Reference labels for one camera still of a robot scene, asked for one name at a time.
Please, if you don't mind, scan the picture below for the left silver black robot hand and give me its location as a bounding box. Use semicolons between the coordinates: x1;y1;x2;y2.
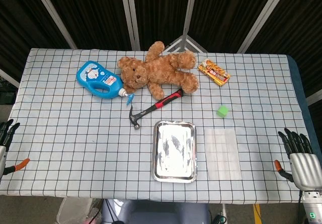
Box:
0;119;31;182

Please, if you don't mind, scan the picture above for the red black claw hammer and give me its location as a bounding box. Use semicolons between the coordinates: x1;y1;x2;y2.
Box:
129;88;185;130

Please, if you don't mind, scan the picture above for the white plastic container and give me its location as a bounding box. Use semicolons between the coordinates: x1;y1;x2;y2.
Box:
56;197;94;224

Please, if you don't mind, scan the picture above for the stainless steel tray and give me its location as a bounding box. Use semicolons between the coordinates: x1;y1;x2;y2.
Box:
151;119;198;184

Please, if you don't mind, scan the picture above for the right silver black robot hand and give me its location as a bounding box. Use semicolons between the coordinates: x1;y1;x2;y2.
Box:
274;127;322;192

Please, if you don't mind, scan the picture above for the black folding screen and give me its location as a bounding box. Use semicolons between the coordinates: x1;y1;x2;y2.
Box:
0;0;322;107

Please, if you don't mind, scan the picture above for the blue table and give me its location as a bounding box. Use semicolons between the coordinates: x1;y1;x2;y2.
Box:
286;54;322;164

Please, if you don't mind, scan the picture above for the blue detergent bottle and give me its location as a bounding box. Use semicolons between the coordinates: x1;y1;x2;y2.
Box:
76;60;127;100

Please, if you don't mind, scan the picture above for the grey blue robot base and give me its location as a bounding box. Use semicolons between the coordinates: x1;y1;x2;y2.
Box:
101;199;211;224

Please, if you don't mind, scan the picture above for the white grid tablecloth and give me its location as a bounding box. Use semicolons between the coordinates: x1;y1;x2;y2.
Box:
0;48;319;205

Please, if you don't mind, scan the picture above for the orange yellow snack box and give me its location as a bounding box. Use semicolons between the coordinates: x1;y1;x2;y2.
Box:
197;58;231;87

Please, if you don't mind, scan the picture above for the black cable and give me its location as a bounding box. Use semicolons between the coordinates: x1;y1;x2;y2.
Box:
104;199;119;224

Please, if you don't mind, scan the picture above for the clear plastic sheet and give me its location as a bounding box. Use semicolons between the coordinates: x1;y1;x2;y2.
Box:
204;127;243;182

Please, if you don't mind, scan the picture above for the green cube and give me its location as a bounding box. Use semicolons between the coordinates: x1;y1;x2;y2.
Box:
216;105;229;119

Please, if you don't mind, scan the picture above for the brown teddy bear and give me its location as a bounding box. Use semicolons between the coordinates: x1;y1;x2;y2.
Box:
117;41;200;101

